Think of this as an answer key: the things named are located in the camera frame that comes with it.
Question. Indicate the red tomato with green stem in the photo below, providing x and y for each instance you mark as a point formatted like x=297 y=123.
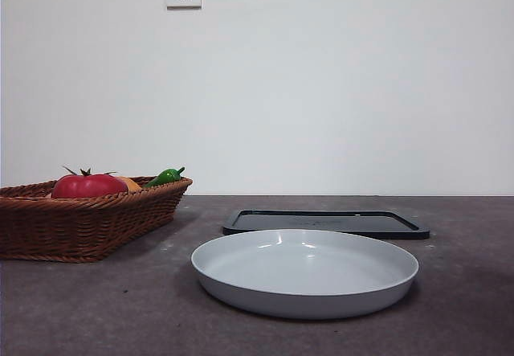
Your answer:
x=88 y=187

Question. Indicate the green chili pepper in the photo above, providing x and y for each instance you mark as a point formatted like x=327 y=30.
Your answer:
x=162 y=178

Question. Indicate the black rectangular tray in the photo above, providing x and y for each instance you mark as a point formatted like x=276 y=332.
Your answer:
x=361 y=222

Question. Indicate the white round plate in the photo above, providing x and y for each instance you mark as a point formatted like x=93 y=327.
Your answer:
x=305 y=275

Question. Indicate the orange round fruit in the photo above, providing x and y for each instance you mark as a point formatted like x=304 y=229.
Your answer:
x=133 y=185

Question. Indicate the brown wicker basket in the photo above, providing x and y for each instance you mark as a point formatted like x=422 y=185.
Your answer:
x=80 y=227

